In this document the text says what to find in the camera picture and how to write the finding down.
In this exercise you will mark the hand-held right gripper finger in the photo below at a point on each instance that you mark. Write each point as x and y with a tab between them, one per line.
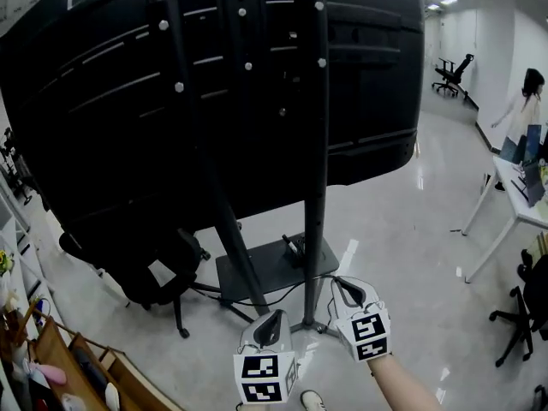
341	300
370	296

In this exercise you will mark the square ceiling light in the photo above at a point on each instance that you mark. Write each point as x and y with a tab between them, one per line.
433	7

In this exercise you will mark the large black TV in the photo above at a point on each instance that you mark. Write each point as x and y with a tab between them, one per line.
107	122

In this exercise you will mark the blue paper bag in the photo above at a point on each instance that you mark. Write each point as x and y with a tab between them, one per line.
520	146

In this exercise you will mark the black office chair with headrest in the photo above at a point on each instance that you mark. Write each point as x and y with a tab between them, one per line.
454	73

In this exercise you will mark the white shelf unit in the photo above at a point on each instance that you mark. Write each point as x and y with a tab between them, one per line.
21	246

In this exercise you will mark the yellow flower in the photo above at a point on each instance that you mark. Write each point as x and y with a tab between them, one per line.
6	261

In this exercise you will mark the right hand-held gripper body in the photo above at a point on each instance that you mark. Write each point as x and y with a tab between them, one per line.
368	334

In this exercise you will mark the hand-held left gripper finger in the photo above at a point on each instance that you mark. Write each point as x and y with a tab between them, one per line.
284	332
250	338

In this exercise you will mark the white desk with metal legs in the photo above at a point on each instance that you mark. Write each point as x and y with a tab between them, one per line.
509	195

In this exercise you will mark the black tripod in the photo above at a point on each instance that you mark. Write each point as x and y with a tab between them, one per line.
15	165

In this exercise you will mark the person's right forearm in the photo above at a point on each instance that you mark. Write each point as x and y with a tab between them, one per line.
402	385

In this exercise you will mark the black TV floor stand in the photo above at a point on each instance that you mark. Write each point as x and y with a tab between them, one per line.
314	165

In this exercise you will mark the pink soft item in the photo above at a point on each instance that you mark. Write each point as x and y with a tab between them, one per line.
53	376

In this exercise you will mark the wooden rack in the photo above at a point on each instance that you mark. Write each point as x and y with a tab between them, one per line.
85	358

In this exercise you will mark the person's white shoe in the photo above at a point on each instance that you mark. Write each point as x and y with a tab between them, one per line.
313	401

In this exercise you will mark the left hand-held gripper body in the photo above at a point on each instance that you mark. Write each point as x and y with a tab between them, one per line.
261	377

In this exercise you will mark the dark open laptop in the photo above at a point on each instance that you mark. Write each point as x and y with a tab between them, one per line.
535	182

